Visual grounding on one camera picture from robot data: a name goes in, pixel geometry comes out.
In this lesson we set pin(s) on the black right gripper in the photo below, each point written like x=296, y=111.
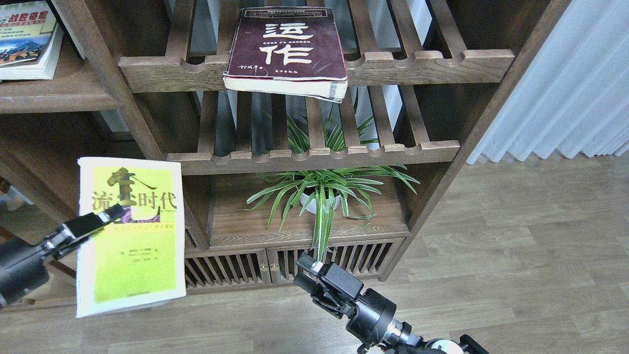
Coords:
x=371, y=316

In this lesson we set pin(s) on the white plant pot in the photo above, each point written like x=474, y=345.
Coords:
x=309, y=202

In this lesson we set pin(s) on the yellow cover book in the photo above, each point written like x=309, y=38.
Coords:
x=138, y=260

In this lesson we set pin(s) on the maroon book white characters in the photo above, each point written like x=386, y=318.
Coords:
x=293, y=50

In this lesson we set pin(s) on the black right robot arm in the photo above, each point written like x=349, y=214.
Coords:
x=411, y=343

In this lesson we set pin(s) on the white pleated curtain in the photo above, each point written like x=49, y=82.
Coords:
x=574, y=97

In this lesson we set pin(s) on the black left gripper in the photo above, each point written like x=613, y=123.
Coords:
x=22, y=265

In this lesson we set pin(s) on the dark wooden bookshelf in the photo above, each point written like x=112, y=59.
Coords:
x=127, y=84

